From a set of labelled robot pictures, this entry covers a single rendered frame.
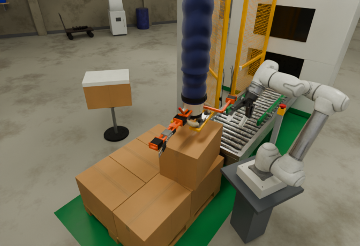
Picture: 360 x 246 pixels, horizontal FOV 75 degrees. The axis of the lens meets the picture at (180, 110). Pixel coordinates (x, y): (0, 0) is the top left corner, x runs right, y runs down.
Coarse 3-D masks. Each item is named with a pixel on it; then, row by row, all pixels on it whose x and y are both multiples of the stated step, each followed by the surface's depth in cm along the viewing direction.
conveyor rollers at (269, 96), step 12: (264, 96) 375; (276, 96) 378; (240, 108) 345; (264, 108) 344; (276, 108) 347; (216, 120) 316; (240, 120) 320; (252, 120) 319; (264, 120) 318; (228, 132) 295; (240, 132) 295; (252, 132) 294
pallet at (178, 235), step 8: (216, 192) 277; (208, 200) 269; (88, 208) 245; (200, 208) 260; (96, 216) 238; (192, 216) 240; (104, 224) 230; (184, 232) 238; (120, 240) 217; (176, 240) 230
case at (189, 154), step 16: (208, 128) 233; (176, 144) 212; (192, 144) 212; (208, 144) 213; (160, 160) 222; (176, 160) 210; (192, 160) 199; (208, 160) 229; (176, 176) 221; (192, 176) 209
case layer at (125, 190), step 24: (144, 144) 273; (96, 168) 239; (120, 168) 240; (144, 168) 240; (216, 168) 248; (96, 192) 214; (120, 192) 214; (144, 192) 215; (168, 192) 215; (192, 192) 218; (120, 216) 194; (144, 216) 194; (168, 216) 195; (144, 240) 177; (168, 240) 213
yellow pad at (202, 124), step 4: (204, 112) 224; (212, 112) 225; (208, 116) 218; (196, 120) 213; (200, 120) 212; (204, 120) 212; (200, 124) 206; (204, 124) 208; (192, 128) 202; (196, 128) 202; (200, 128) 202
